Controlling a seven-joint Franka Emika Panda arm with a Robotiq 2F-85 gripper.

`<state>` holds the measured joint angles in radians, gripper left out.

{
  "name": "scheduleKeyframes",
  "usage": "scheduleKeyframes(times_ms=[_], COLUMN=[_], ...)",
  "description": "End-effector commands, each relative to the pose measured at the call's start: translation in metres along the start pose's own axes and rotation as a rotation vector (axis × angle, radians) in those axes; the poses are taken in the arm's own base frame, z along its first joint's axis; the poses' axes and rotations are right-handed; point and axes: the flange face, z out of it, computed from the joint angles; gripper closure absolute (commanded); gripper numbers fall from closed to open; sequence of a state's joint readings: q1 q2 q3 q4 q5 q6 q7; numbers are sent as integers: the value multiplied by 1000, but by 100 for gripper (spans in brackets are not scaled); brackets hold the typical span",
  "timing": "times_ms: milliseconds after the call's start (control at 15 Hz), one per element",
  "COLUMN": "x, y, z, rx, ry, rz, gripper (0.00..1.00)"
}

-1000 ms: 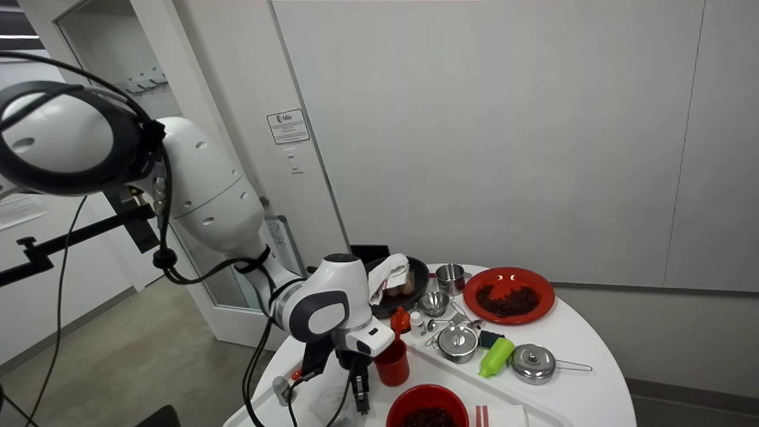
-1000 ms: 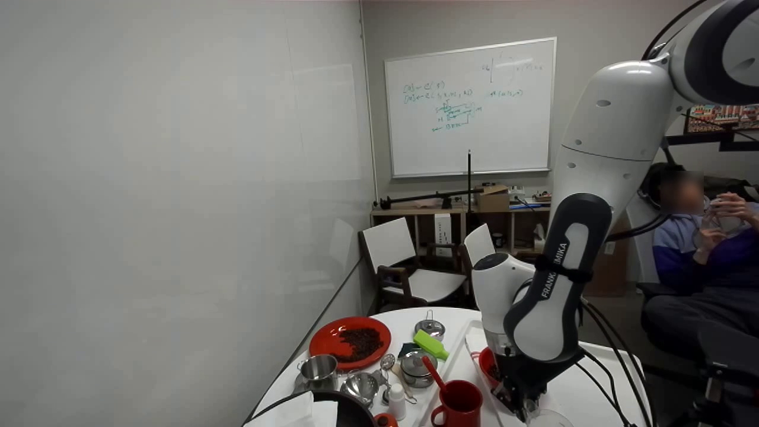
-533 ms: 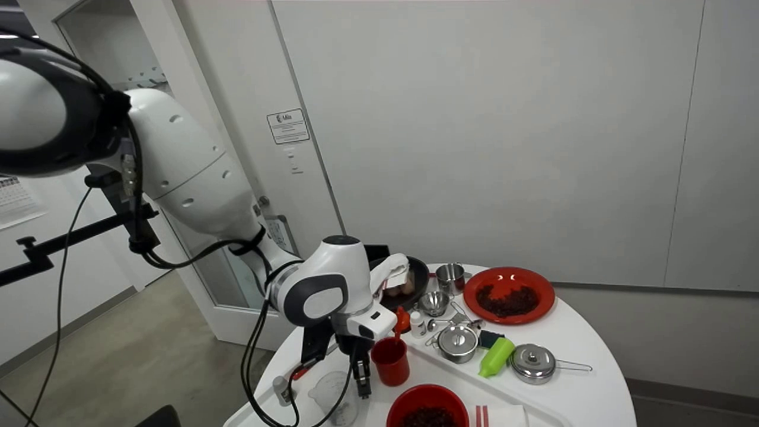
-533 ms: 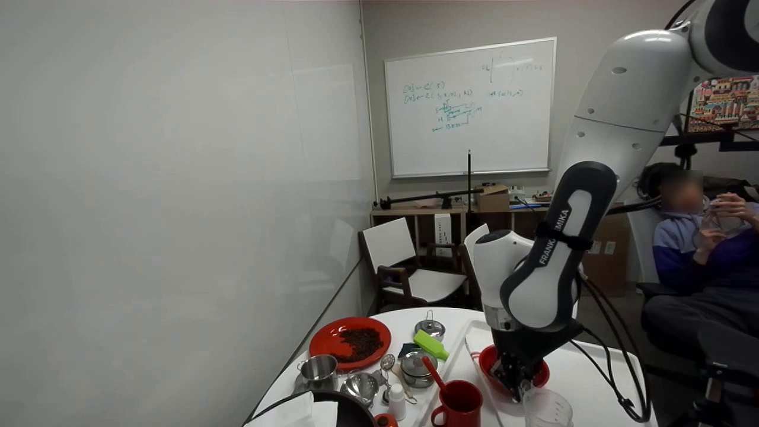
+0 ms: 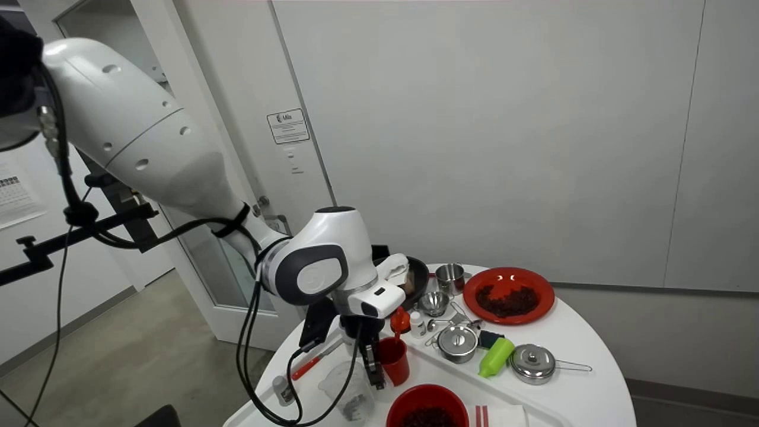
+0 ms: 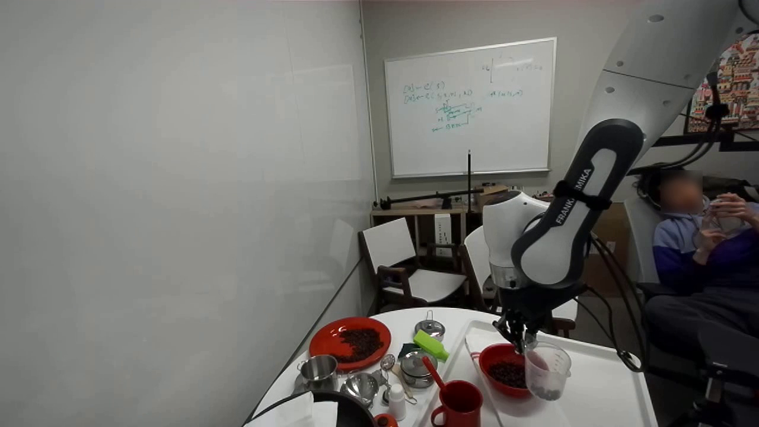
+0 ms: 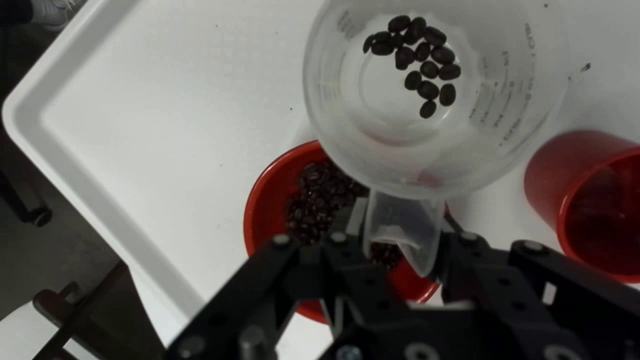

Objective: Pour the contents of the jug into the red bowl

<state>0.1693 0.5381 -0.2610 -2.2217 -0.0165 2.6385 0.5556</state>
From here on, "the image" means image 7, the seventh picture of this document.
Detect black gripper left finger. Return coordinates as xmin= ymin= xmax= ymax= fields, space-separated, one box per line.
xmin=167 ymin=230 xmax=376 ymax=360

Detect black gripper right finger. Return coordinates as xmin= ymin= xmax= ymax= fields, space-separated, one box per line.
xmin=441 ymin=228 xmax=640 ymax=360

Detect clear plastic measuring jug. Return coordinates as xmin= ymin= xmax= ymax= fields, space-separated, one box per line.
xmin=302 ymin=0 xmax=573 ymax=278

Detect dark beans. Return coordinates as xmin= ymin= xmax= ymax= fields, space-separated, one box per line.
xmin=287 ymin=161 xmax=405 ymax=268
xmin=360 ymin=13 xmax=465 ymax=122

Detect red bowl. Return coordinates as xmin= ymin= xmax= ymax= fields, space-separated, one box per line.
xmin=243 ymin=137 xmax=446 ymax=325

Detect dark beans in bowl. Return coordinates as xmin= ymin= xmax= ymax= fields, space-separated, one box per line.
xmin=287 ymin=161 xmax=405 ymax=268

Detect red plastic cup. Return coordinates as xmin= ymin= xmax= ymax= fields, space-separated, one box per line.
xmin=523 ymin=127 xmax=640 ymax=285

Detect white plastic tray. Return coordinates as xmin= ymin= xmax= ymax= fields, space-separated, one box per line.
xmin=0 ymin=0 xmax=640 ymax=338

